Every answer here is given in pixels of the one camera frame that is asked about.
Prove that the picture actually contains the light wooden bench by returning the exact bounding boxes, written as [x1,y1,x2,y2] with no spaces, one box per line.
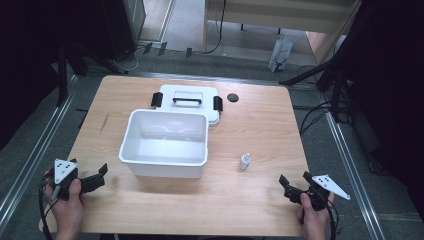
[202,0,363,66]

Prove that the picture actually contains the white plastic bag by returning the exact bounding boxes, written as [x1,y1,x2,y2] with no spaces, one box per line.
[267,36,294,74]

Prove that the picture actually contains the white plastic storage box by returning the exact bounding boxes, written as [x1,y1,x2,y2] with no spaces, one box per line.
[118,108,210,179]

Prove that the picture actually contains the small white dropper bottle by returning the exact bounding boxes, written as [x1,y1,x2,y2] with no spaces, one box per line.
[238,153,252,171]

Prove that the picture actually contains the metal floor rail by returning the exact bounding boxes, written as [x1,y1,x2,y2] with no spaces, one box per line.
[318,91,388,240]
[0,74,78,232]

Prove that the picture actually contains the person's right hand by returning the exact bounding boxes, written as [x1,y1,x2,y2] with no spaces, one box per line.
[296,192,336,232]

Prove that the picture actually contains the person's left hand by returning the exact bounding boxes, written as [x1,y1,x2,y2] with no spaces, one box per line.
[43,171,86,228]

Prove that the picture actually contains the black hanging cable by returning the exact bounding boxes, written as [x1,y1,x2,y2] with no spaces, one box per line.
[201,0,228,55]

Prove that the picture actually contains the white lid with black handle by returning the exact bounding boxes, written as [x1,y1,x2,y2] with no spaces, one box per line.
[150,84,224,128]

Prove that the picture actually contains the white floor cable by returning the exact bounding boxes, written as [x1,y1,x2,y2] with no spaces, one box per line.
[114,47,145,73]

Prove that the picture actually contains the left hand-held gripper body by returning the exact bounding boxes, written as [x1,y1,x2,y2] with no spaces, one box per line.
[50,158,106,201]

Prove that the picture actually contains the black floor cables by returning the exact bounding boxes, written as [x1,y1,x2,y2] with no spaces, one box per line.
[292,64,351,137]

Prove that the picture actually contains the dark cabinet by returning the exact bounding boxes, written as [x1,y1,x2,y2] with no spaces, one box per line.
[99,0,148,62]

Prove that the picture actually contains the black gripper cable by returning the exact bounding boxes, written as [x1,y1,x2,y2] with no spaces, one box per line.
[37,172,62,240]
[327,202,340,240]

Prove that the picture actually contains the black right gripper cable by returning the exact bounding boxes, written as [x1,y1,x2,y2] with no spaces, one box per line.
[327,202,340,240]

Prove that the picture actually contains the black metal stand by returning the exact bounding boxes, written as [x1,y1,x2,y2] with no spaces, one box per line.
[279,19,354,123]
[54,39,129,108]

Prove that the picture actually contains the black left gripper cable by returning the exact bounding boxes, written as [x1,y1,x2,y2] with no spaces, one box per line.
[37,172,62,240]

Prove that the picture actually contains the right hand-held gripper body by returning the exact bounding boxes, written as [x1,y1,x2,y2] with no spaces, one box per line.
[283,174,351,212]

